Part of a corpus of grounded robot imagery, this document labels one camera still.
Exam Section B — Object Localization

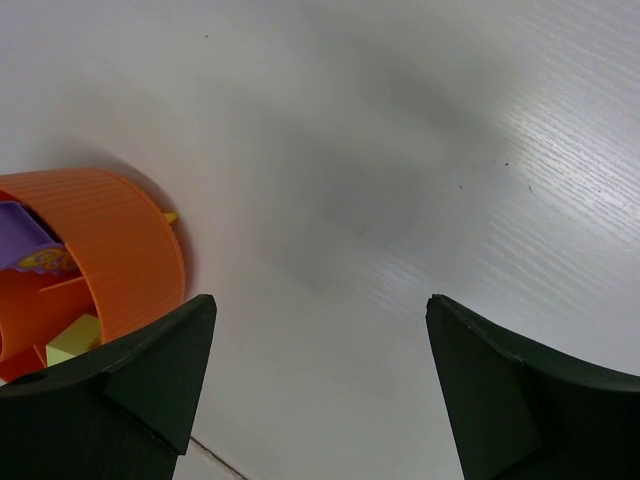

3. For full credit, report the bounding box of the orange round divided container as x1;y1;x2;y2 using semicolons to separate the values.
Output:
1;168;186;382

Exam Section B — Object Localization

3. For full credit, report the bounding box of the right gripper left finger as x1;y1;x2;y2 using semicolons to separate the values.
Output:
1;294;216;479

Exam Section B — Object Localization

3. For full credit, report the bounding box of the lime green purple lego brick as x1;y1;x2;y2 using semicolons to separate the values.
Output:
46;314;102;367

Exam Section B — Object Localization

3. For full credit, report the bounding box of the purple round lego piece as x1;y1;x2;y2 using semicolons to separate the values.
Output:
1;200;78;275

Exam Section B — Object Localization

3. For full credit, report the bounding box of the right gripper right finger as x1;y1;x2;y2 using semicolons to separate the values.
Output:
426;295;639;479

